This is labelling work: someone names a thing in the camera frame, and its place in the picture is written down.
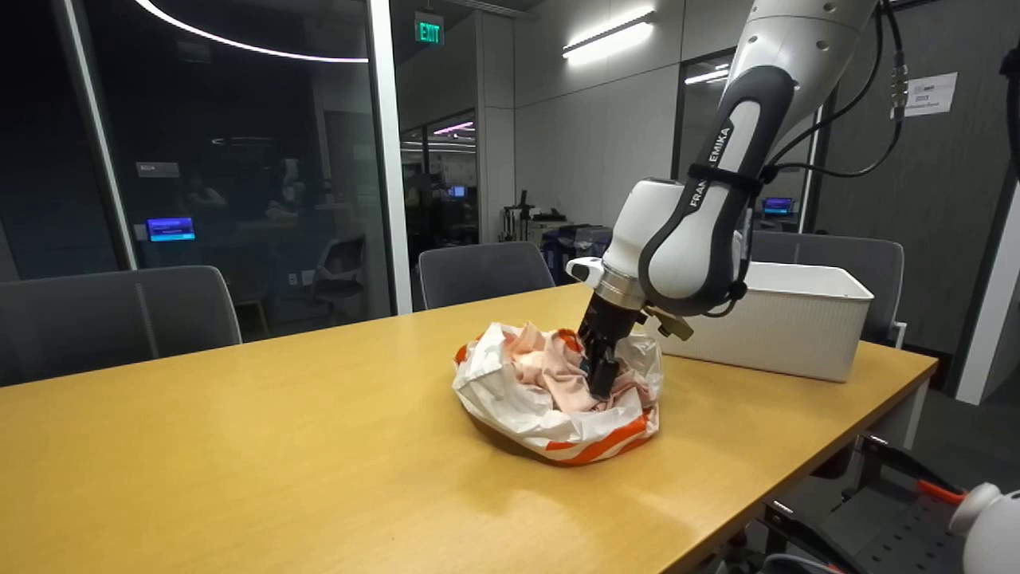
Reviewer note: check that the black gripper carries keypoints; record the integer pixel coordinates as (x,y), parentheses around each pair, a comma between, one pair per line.
(609,322)

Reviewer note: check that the peach shirt with orange print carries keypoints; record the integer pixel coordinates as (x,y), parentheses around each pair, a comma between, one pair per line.
(553,379)

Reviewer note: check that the white orange plastic bag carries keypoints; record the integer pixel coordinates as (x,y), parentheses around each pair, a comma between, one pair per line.
(513,417)

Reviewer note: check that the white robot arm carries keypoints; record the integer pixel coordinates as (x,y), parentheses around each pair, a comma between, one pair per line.
(691,243)

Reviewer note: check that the white plastic basket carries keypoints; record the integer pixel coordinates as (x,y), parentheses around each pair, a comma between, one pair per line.
(787,321)

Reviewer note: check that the dark bin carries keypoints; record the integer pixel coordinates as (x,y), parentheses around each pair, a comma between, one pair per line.
(569,252)

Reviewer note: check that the blue lit monitor screen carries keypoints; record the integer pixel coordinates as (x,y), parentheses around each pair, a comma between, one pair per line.
(779,208)
(170,232)

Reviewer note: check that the chair behind glass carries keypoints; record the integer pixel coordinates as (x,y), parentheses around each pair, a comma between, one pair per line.
(341,266)

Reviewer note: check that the long ceiling light strip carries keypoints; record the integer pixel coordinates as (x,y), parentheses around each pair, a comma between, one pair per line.
(609,35)

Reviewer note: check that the green exit sign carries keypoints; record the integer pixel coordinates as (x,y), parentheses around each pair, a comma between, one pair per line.
(428,29)

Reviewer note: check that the white rounded object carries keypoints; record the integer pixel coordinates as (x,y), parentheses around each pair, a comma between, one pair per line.
(994,532)

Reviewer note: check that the wide grey office chair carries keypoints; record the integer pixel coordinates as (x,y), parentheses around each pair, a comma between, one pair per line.
(108,321)

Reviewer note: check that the tan wrist camera mount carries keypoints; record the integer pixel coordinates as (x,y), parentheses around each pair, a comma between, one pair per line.
(670,322)

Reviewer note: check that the white glass partition post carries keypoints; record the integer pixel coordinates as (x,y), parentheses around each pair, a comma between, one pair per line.
(389,162)

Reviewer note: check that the white paper wall sign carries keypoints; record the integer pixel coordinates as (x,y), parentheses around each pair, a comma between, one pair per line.
(935,93)

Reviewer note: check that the slanted metal window post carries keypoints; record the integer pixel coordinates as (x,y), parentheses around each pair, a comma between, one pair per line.
(99,139)

